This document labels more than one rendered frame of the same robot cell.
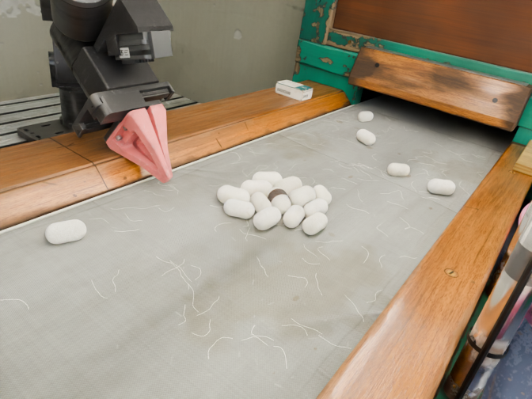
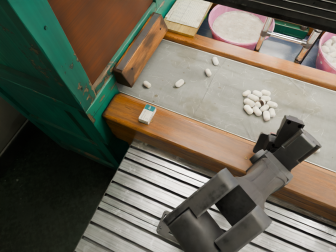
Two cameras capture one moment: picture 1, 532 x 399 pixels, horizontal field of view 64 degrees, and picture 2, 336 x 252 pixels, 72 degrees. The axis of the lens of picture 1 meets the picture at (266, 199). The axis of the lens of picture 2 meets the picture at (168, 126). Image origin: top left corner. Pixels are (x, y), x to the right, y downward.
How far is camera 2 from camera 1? 0.95 m
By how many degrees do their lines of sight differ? 66
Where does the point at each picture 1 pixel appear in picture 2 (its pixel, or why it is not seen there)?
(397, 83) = (142, 62)
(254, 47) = not seen: outside the picture
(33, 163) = (299, 174)
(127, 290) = (318, 126)
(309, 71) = (98, 111)
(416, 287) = (287, 69)
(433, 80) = (146, 46)
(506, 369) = not seen: hidden behind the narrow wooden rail
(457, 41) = (129, 26)
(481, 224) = (245, 53)
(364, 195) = (232, 83)
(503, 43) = (138, 9)
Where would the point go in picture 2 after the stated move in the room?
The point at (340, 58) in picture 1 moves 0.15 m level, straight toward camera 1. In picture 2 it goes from (106, 89) to (152, 87)
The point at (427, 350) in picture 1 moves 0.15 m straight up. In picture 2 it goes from (305, 68) to (330, 34)
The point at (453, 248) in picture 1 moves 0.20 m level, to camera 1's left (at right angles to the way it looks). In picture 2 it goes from (264, 60) to (284, 106)
